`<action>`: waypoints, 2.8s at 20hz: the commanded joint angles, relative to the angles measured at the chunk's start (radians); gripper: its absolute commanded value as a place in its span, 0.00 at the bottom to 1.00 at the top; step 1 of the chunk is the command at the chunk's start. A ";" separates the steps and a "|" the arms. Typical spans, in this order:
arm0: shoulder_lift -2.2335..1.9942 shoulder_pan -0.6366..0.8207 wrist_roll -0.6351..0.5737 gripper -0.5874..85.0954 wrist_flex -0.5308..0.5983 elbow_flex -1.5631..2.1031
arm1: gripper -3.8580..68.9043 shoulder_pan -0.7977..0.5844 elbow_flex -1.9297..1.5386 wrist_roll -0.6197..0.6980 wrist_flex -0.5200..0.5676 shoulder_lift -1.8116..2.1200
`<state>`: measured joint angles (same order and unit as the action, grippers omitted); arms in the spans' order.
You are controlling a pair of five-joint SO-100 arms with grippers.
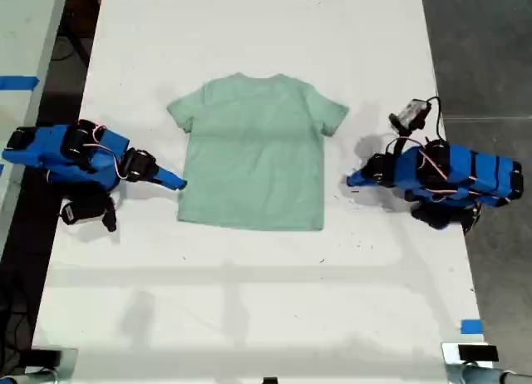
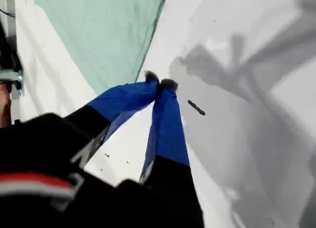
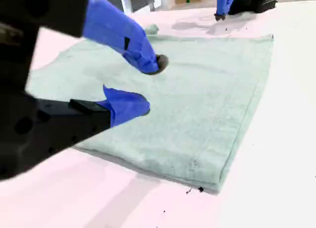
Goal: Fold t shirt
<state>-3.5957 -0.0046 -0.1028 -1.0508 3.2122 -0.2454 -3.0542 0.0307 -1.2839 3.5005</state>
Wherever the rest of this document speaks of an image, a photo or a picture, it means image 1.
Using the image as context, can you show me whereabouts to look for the pale green T-shirt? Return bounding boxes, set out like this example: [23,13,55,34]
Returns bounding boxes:
[166,71,350,232]

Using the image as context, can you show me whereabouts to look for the long blue tape strip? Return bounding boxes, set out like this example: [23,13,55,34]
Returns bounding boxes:
[0,75,41,91]

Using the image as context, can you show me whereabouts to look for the short blue tape square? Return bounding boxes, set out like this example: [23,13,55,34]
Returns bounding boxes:
[460,318,485,336]

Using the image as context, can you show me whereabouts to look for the small black box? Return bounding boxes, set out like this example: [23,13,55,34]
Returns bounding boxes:
[457,344,500,363]

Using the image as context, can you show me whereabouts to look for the black camera stalk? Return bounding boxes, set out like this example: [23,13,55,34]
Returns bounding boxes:
[384,128,413,156]
[101,194,119,234]

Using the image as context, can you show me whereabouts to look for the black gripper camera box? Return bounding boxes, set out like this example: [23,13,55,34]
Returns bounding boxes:
[59,195,106,227]
[388,97,434,132]

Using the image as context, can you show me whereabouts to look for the black camera cable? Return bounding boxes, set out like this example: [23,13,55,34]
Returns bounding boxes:
[425,95,446,145]

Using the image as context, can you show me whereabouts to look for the black floor cable loop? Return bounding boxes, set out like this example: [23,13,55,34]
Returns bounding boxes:
[50,34,91,68]

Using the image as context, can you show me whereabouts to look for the thin black floor cables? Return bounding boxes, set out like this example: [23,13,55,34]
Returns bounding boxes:
[0,271,37,365]

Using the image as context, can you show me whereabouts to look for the silver metal bracket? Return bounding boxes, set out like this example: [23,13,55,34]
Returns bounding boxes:
[441,342,500,384]
[23,347,80,384]

